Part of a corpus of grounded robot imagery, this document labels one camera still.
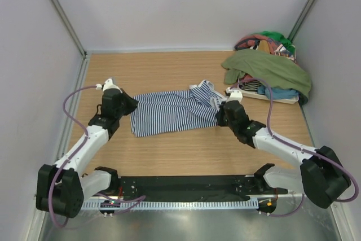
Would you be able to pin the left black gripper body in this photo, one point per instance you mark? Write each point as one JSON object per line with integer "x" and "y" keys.
{"x": 119, "y": 111}

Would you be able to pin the bright green garment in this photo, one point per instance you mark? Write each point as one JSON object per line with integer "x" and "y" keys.
{"x": 277, "y": 37}

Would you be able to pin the left aluminium frame post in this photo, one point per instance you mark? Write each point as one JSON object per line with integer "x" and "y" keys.
{"x": 68, "y": 26}

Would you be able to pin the aluminium frame post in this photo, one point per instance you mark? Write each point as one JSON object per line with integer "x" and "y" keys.
{"x": 301, "y": 19}
{"x": 68, "y": 26}

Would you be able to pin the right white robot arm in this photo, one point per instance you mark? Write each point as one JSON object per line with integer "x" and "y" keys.
{"x": 317, "y": 172}

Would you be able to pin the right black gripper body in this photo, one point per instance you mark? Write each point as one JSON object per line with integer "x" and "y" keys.
{"x": 222, "y": 118}

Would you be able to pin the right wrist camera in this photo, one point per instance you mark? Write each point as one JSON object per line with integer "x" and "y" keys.
{"x": 233, "y": 94}

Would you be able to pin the black white striped garment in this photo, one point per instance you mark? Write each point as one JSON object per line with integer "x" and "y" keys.
{"x": 250, "y": 86}

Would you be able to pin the white plastic tray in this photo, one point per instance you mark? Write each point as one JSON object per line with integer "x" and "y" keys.
{"x": 250, "y": 94}

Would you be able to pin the slotted cable duct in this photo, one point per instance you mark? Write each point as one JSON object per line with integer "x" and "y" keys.
{"x": 102, "y": 205}

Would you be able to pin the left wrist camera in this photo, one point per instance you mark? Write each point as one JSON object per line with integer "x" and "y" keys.
{"x": 110, "y": 83}

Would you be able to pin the olive green tank top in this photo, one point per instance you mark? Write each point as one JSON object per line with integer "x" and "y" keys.
{"x": 277, "y": 71}

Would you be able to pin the right aluminium frame post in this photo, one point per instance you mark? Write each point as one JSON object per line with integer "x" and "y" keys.
{"x": 301, "y": 19}

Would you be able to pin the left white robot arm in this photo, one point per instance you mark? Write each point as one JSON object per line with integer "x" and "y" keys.
{"x": 61, "y": 187}

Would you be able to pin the teal blue garment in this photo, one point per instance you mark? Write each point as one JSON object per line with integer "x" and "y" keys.
{"x": 277, "y": 93}

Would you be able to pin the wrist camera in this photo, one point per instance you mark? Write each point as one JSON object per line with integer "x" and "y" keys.
{"x": 233, "y": 94}
{"x": 110, "y": 83}

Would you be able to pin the red patterned garment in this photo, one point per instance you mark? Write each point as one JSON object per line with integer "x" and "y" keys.
{"x": 266, "y": 44}

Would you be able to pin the blue white striped tank top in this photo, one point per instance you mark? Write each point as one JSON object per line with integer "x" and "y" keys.
{"x": 176, "y": 111}

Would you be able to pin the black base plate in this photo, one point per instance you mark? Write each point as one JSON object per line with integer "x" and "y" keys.
{"x": 193, "y": 188}

